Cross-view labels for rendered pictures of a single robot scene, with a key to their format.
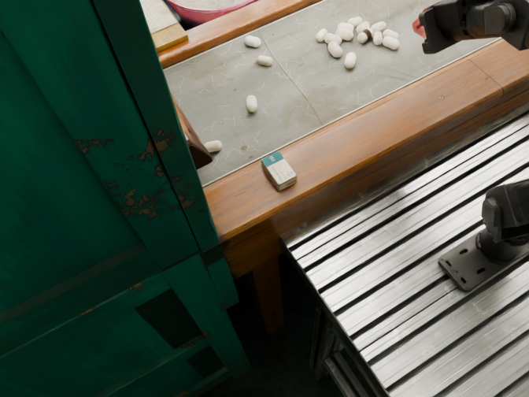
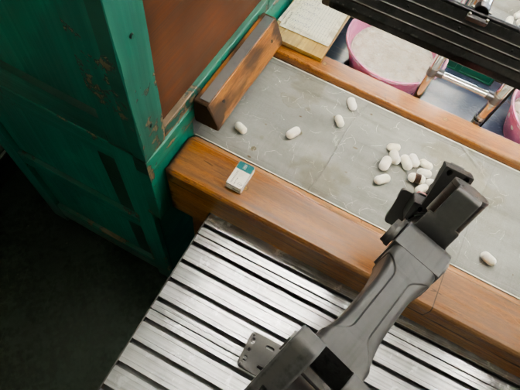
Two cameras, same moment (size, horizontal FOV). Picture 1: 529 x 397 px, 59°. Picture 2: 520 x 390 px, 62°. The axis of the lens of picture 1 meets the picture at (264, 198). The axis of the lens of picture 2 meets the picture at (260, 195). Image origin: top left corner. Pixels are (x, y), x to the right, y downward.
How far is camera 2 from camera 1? 0.40 m
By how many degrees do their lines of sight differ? 20
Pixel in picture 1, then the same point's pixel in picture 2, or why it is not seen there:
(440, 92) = not seen: hidden behind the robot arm
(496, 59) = (462, 290)
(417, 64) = not seen: hidden behind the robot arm
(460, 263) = (258, 349)
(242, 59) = (332, 107)
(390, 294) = (205, 309)
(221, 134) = (256, 128)
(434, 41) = (392, 213)
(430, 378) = (155, 366)
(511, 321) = not seen: outside the picture
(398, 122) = (340, 240)
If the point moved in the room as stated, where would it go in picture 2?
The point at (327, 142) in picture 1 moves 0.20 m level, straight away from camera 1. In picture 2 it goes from (288, 198) to (371, 167)
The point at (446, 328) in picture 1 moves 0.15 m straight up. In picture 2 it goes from (200, 362) to (197, 351)
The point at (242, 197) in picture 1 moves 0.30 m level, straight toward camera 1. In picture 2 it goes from (206, 165) to (80, 258)
